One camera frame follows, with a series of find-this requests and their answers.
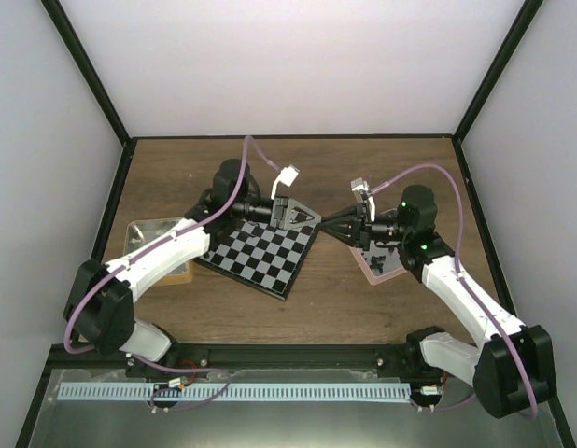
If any black enclosure frame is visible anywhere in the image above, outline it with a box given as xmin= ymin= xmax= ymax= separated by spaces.
xmin=15 ymin=0 xmax=577 ymax=448

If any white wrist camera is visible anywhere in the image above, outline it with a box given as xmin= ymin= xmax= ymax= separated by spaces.
xmin=270 ymin=164 xmax=300 ymax=199
xmin=350 ymin=177 xmax=376 ymax=222

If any light blue slotted cable duct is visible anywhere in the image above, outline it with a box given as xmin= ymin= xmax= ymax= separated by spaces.
xmin=57 ymin=382 xmax=411 ymax=403

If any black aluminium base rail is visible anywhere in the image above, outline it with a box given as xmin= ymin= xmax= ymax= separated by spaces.
xmin=124 ymin=343 xmax=462 ymax=379

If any orange rimmed metal tray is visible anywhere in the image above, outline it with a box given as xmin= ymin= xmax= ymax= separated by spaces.
xmin=122 ymin=217 xmax=194 ymax=287

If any black and white chessboard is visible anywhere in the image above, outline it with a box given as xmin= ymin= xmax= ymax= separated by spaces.
xmin=194 ymin=221 xmax=318 ymax=301

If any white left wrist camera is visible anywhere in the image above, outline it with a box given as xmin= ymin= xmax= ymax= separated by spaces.
xmin=270 ymin=164 xmax=300 ymax=199

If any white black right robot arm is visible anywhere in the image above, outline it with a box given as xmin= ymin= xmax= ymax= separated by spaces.
xmin=321 ymin=185 xmax=556 ymax=418

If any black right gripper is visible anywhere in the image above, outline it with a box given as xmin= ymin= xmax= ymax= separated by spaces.
xmin=320 ymin=205 xmax=411 ymax=252

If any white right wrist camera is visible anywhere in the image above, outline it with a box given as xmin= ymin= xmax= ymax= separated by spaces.
xmin=350 ymin=177 xmax=376 ymax=222

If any pink rimmed metal tray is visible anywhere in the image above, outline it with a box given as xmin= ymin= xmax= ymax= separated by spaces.
xmin=349 ymin=243 xmax=407 ymax=286

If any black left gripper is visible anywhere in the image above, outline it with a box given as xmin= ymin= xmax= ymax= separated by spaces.
xmin=232 ymin=194 xmax=321 ymax=231

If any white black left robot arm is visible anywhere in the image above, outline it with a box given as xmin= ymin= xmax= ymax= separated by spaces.
xmin=63 ymin=159 xmax=321 ymax=377

